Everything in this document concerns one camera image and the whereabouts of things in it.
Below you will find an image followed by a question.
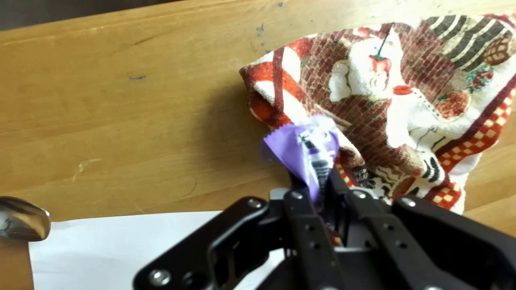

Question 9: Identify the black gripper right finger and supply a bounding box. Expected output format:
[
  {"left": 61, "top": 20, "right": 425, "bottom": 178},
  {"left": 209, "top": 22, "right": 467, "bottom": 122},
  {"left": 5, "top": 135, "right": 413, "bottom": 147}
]
[{"left": 321, "top": 168, "right": 516, "bottom": 290}]

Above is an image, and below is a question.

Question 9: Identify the red white patterned cloth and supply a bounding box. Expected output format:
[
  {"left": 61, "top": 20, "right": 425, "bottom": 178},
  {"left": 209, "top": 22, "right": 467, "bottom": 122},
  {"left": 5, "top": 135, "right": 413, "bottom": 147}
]
[{"left": 238, "top": 12, "right": 516, "bottom": 215}]

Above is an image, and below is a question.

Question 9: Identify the purple candy wrapper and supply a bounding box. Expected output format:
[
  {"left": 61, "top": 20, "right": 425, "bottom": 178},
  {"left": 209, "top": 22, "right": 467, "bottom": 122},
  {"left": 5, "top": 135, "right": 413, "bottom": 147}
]
[{"left": 261, "top": 114, "right": 342, "bottom": 204}]

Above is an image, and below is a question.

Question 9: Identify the white paper sheet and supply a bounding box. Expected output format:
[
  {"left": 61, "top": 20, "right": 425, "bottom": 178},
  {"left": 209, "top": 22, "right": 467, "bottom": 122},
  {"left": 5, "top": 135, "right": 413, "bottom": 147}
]
[{"left": 27, "top": 186, "right": 292, "bottom": 290}]

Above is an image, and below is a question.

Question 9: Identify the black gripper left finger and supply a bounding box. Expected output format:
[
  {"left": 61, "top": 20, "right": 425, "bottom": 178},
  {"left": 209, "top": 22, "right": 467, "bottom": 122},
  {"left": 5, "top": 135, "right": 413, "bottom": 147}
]
[{"left": 132, "top": 186, "right": 345, "bottom": 290}]

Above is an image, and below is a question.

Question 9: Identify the metal spoon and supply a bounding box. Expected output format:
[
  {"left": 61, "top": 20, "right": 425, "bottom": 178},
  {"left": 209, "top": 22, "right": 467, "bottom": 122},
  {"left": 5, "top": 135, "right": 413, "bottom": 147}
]
[{"left": 0, "top": 194, "right": 53, "bottom": 243}]

